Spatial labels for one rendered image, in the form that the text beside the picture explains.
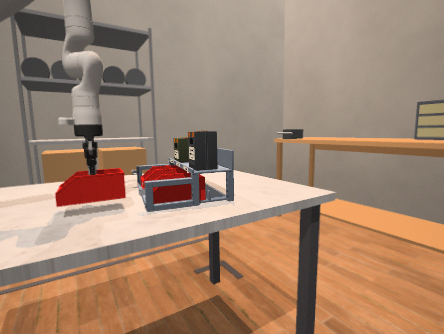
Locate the grey metal shelf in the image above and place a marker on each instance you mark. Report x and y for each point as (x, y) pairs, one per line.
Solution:
(225, 163)

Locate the black tool case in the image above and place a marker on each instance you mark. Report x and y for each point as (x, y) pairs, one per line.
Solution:
(202, 147)

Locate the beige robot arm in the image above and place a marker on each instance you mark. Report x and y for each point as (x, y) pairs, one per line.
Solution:
(79, 34)

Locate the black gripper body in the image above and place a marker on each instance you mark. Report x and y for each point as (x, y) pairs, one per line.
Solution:
(89, 132)

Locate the olive green tool case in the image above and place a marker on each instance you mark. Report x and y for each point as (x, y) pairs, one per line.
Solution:
(181, 153)

